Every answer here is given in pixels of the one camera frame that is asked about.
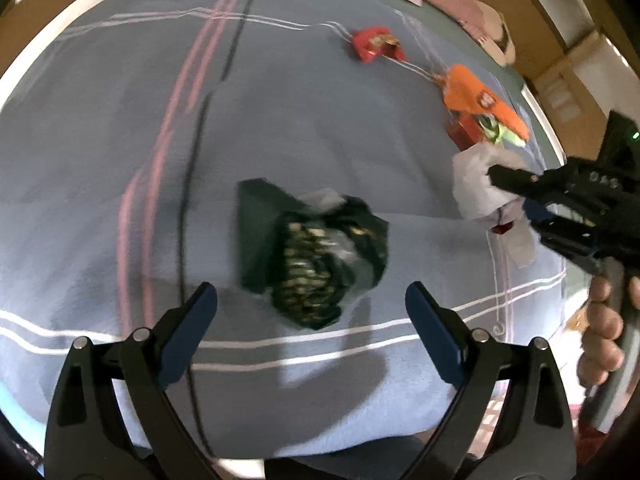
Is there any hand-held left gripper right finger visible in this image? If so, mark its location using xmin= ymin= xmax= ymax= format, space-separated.
xmin=400 ymin=282 xmax=577 ymax=480

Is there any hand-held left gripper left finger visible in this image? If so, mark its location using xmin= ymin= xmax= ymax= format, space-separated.
xmin=44 ymin=282 xmax=221 ymax=480

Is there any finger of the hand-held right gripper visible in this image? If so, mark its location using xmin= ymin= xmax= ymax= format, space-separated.
xmin=522 ymin=199 xmax=607 ymax=277
xmin=487 ymin=157 xmax=582 ymax=201

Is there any white tissue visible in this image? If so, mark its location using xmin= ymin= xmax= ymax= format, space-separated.
xmin=452 ymin=144 xmax=537 ymax=269

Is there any dark green plastic bag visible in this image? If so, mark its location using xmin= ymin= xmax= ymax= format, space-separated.
xmin=236 ymin=177 xmax=390 ymax=331

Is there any person's right hand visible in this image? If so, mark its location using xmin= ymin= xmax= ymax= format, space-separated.
xmin=576 ymin=276 xmax=626 ymax=387

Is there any green wrapper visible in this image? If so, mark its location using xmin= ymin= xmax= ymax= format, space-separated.
xmin=481 ymin=115 xmax=527 ymax=149

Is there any white flat panel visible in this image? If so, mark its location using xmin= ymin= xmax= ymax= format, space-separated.
xmin=519 ymin=84 xmax=567 ymax=167

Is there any small red box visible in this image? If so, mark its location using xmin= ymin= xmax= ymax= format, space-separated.
xmin=446 ymin=113 xmax=484 ymax=151

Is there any orange snack packet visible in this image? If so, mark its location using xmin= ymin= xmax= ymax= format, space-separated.
xmin=442 ymin=64 xmax=530 ymax=144

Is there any wooden wardrobe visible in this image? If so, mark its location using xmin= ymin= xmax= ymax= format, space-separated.
xmin=420 ymin=0 xmax=640 ymax=161

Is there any red white striped plush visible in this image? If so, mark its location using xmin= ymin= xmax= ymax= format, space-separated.
xmin=417 ymin=0 xmax=517 ymax=67

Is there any blue striped blanket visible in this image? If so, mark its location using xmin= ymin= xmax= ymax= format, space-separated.
xmin=0 ymin=0 xmax=568 ymax=461

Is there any red foil wrapper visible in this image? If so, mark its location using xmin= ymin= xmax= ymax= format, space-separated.
xmin=349 ymin=26 xmax=406 ymax=65

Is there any wooden bed frame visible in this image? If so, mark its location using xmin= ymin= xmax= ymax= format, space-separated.
xmin=0 ymin=0 xmax=168 ymax=78

